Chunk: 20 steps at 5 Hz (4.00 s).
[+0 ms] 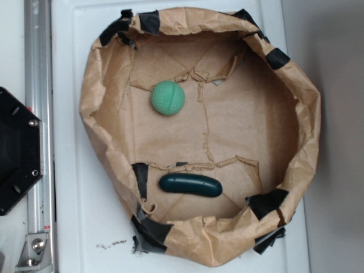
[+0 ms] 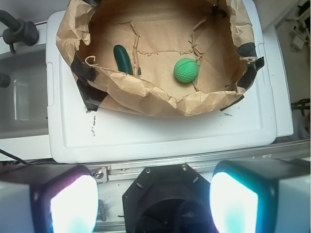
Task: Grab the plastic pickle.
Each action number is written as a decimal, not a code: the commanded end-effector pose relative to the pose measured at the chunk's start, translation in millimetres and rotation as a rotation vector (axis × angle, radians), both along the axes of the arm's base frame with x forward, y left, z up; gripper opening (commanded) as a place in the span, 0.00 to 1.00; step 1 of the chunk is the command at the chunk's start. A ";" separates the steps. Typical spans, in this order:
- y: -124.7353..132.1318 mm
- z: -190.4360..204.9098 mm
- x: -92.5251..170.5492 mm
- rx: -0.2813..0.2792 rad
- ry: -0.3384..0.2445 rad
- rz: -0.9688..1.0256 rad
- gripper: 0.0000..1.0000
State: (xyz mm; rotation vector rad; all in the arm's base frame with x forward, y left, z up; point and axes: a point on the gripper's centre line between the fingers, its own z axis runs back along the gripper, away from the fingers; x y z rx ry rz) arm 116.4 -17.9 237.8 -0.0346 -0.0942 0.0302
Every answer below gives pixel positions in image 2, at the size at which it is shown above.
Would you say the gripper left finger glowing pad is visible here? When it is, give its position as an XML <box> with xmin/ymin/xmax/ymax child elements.
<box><xmin>0</xmin><ymin>164</ymin><xmax>99</xmax><ymax>233</ymax></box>

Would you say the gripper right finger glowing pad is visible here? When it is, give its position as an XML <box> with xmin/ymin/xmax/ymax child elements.
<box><xmin>209</xmin><ymin>159</ymin><xmax>311</xmax><ymax>233</ymax></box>

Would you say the dark green plastic pickle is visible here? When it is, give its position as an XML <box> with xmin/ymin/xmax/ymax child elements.
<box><xmin>113</xmin><ymin>45</ymin><xmax>133</xmax><ymax>75</ymax></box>

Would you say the white plastic cooler lid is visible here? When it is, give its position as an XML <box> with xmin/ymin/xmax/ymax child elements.
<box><xmin>46</xmin><ymin>11</ymin><xmax>277</xmax><ymax>163</ymax></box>

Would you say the white sink basin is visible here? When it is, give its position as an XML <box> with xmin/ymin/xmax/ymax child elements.
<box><xmin>0</xmin><ymin>23</ymin><xmax>51</xmax><ymax>160</ymax></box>

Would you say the green foam golf ball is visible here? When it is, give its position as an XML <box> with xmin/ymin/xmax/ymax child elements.
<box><xmin>173</xmin><ymin>58</ymin><xmax>199</xmax><ymax>83</ymax></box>

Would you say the crumpled brown paper bag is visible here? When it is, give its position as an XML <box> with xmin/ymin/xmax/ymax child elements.
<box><xmin>56</xmin><ymin>0</ymin><xmax>264</xmax><ymax>117</ymax></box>

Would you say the dark grey faucet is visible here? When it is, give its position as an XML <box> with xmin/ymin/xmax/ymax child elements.
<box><xmin>0</xmin><ymin>10</ymin><xmax>39</xmax><ymax>46</ymax></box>

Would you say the metal corner bracket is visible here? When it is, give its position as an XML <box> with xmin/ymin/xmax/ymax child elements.
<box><xmin>92</xmin><ymin>167</ymin><xmax>108</xmax><ymax>183</ymax></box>

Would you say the aluminium extrusion rail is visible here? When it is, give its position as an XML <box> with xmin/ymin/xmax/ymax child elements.
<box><xmin>86</xmin><ymin>139</ymin><xmax>311</xmax><ymax>183</ymax></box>

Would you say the black hexagonal mount plate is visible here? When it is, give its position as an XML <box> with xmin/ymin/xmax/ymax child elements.
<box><xmin>122</xmin><ymin>164</ymin><xmax>217</xmax><ymax>233</ymax></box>

